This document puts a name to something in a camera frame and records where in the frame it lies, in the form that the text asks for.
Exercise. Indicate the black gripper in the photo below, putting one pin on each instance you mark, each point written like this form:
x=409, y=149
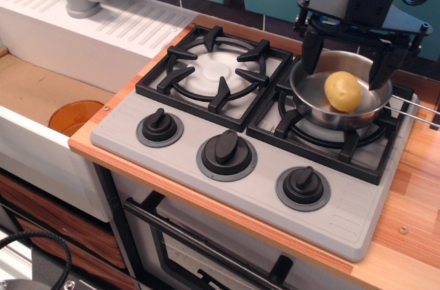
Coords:
x=366, y=15

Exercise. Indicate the yellow toy potato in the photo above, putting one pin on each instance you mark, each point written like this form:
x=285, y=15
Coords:
x=343, y=91

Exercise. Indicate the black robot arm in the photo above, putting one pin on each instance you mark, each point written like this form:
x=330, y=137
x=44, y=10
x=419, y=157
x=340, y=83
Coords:
x=393, y=35

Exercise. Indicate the stainless steel pot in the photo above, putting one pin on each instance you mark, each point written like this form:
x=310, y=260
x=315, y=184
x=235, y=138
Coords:
x=312, y=103

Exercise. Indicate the black right stove knob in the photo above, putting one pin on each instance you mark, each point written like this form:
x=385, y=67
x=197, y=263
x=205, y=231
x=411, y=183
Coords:
x=303, y=189

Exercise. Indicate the black stove knob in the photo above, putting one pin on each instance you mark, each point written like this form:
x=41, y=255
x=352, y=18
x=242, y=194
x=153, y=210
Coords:
x=303, y=189
x=159, y=129
x=226, y=157

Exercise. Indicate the black middle stove knob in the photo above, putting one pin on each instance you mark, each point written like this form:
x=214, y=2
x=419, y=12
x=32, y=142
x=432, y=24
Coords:
x=226, y=157

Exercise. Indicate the grey toy stove top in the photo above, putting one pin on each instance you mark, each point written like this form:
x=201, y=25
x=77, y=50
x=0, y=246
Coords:
x=344, y=226

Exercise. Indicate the black left stove knob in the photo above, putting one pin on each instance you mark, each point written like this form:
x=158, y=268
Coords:
x=159, y=129

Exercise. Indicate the black right burner grate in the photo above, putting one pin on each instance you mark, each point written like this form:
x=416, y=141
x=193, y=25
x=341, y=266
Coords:
x=362, y=153

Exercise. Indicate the black burner grate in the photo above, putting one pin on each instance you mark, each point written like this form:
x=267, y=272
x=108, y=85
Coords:
x=362, y=153
x=211, y=78

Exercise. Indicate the black left burner grate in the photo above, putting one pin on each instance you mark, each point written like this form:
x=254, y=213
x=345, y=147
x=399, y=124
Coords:
x=211, y=78

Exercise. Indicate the toy oven door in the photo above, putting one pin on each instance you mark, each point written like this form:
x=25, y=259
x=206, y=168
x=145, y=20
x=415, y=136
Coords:
x=190, y=250

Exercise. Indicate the orange plastic plate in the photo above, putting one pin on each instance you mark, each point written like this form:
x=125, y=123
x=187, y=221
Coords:
x=71, y=117

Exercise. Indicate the white toy sink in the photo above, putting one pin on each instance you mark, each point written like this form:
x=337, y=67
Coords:
x=49, y=59

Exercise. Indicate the wooden drawer front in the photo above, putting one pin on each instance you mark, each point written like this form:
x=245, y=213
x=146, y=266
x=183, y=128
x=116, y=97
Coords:
x=94, y=248

